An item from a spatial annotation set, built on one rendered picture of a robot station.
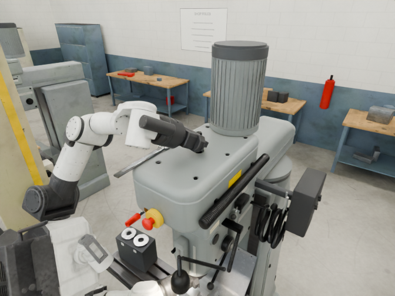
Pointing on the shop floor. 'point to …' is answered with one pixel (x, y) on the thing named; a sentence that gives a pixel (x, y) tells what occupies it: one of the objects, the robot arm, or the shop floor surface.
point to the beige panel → (16, 155)
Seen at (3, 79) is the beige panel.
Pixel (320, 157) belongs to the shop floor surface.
